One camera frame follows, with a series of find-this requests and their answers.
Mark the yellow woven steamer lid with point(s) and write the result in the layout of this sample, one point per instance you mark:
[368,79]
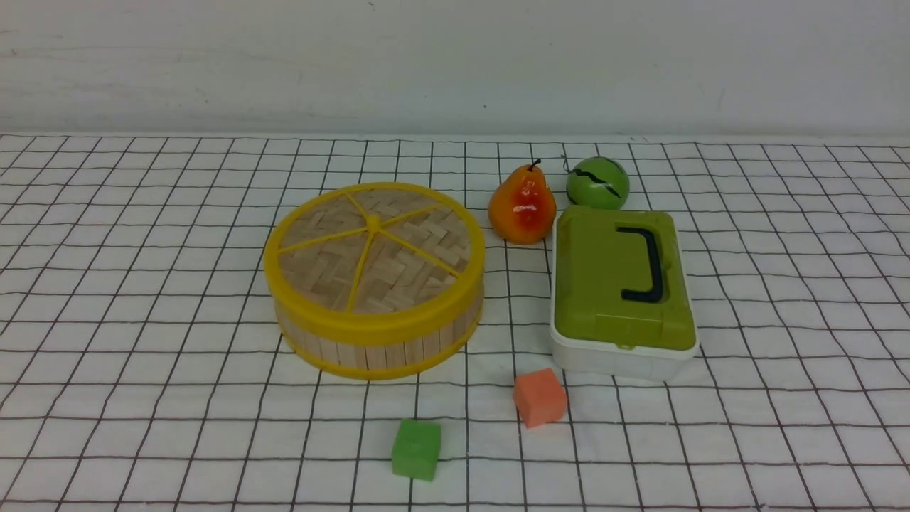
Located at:
[377,263]

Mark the bamboo steamer basket yellow rim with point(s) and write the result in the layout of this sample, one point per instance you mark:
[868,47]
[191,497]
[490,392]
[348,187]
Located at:
[393,361]

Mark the orange red toy pear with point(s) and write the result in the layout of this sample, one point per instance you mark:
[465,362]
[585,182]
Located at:
[523,209]

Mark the green toy melon ball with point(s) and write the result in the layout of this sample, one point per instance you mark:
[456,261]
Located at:
[598,183]

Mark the orange foam cube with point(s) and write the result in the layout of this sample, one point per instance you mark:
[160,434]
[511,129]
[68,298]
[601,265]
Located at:
[539,398]

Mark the green white lunch box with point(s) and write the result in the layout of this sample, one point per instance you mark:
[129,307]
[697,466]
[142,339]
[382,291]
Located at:
[620,304]

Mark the green foam cube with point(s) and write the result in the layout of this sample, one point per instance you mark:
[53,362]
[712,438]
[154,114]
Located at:
[416,449]

